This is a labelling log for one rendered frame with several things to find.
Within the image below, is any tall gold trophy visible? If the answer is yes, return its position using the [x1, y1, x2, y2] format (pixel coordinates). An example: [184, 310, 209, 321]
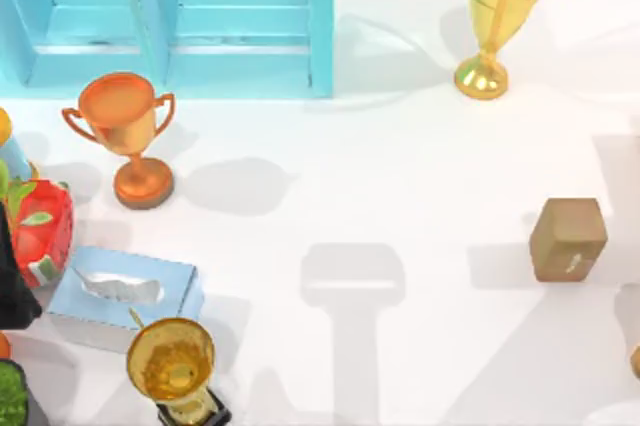
[453, 0, 559, 101]

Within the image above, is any light blue tissue box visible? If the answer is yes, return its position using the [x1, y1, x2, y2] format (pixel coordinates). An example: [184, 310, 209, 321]
[46, 245, 205, 355]

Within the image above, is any blue bottle with orange cap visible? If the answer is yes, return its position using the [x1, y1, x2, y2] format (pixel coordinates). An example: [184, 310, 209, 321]
[0, 106, 40, 182]

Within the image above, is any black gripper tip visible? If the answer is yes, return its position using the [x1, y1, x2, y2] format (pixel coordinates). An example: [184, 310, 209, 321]
[0, 200, 43, 332]

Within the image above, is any gold trophy on black base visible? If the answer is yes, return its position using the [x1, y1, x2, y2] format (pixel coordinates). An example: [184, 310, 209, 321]
[125, 306, 233, 426]

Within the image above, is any orange two-handled trophy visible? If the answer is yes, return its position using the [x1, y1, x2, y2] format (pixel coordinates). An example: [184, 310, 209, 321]
[61, 71, 176, 211]

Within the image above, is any brown cardboard box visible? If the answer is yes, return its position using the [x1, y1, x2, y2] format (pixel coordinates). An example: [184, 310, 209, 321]
[528, 197, 609, 284]

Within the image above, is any light blue rack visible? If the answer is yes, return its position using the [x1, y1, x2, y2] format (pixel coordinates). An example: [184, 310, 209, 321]
[0, 0, 336, 100]

